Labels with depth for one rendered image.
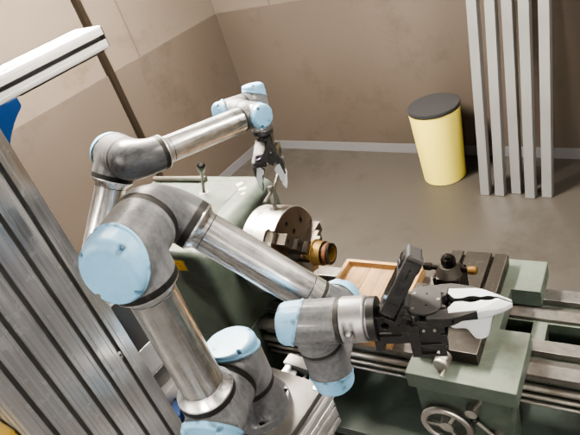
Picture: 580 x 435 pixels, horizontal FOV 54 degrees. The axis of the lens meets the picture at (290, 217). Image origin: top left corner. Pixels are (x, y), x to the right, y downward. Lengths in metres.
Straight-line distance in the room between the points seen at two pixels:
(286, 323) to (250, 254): 0.16
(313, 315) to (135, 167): 0.79
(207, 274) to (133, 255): 0.99
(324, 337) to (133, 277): 0.31
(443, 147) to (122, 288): 3.27
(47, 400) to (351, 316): 0.59
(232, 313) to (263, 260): 0.96
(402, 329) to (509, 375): 0.77
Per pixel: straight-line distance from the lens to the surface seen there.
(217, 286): 1.90
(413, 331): 0.88
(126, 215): 0.93
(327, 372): 0.98
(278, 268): 1.03
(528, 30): 3.56
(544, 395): 1.83
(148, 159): 1.53
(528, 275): 1.92
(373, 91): 4.55
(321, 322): 0.90
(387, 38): 4.31
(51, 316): 1.12
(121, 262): 0.89
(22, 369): 1.12
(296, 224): 1.96
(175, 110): 4.75
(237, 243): 1.02
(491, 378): 1.64
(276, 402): 1.33
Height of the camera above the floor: 2.19
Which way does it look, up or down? 31 degrees down
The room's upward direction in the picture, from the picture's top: 20 degrees counter-clockwise
